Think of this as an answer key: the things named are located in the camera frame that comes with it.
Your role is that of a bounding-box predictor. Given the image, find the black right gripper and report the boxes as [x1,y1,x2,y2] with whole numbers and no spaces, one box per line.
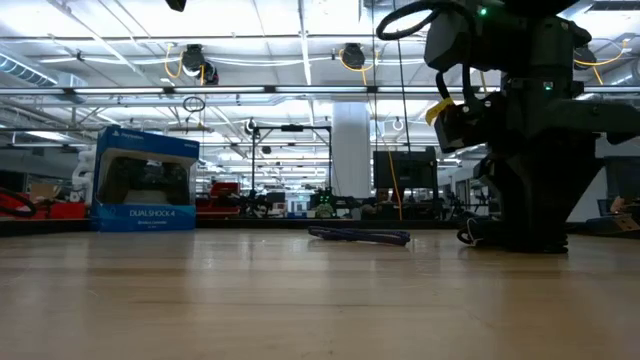
[486,73,640,254]

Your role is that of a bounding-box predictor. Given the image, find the black USB-C cable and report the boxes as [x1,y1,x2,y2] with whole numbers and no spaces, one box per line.
[455,211,507,250]

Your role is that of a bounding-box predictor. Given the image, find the black monitor on stand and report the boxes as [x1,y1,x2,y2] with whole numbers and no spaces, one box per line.
[371,145,441,222]

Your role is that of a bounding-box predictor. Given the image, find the white pillar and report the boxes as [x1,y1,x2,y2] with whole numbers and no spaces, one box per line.
[330,101,373,221]

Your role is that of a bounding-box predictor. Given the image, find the white robot figure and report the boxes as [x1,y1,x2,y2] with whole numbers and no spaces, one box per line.
[70,146,98,206]

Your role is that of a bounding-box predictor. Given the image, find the red storage boxes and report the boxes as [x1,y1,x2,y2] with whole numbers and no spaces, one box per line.
[195,180,242,218]

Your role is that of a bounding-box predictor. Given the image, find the blue DualShock controller box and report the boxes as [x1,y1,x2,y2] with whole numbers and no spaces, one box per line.
[89,125,202,234]

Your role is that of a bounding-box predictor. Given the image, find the green-lit device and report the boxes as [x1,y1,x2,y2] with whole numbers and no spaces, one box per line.
[313,188,336,220]

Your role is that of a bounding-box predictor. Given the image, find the red bin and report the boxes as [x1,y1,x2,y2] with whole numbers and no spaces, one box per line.
[0,186,88,221]

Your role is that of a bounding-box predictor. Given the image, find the black ceiling cable reel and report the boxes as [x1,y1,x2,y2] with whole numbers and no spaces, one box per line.
[572,44,598,72]
[340,42,368,71]
[180,42,208,73]

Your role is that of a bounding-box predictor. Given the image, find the black wall monitor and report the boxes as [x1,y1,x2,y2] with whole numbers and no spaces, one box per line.
[602,155,640,201]

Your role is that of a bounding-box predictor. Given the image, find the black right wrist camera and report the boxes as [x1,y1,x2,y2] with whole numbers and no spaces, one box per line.
[433,96,497,154]

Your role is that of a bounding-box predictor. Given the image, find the yellow cable tag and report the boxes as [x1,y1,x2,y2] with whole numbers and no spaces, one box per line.
[424,96,456,127]

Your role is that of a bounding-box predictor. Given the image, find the thin yellow hanging cable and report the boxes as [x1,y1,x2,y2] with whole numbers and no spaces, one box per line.
[368,97,404,222]

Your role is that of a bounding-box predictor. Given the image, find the silver ventilation duct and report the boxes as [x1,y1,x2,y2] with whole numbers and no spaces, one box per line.
[0,51,59,89]

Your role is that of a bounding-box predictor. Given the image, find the black frame stand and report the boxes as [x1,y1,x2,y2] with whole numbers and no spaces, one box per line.
[249,123,335,211]

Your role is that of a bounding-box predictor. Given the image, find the black hanging cable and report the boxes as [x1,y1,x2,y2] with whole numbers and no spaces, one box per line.
[391,0,414,151]

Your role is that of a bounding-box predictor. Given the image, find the black aluminium table frame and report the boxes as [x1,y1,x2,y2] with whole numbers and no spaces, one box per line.
[0,217,640,239]

